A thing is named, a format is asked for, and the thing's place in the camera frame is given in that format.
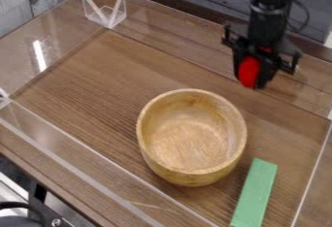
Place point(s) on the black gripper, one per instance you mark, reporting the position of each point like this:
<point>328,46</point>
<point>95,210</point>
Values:
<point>278,57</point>

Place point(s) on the red plush strawberry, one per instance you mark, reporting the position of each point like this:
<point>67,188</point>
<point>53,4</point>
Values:
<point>249,71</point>

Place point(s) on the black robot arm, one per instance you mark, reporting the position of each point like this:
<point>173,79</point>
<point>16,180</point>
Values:
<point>268,22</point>

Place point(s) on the wooden bowl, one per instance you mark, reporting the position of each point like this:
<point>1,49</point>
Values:
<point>191,135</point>

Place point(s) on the green rectangular block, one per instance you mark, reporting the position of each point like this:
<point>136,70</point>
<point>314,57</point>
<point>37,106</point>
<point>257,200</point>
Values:
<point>254,196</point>

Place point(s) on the black table leg clamp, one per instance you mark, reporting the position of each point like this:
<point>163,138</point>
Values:
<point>49,218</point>

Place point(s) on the clear acrylic corner bracket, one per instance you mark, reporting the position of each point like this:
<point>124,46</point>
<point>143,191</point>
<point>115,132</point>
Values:
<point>104,16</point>

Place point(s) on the clear acrylic tray wall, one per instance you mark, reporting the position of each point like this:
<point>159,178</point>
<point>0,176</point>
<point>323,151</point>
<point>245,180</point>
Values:
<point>76,81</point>

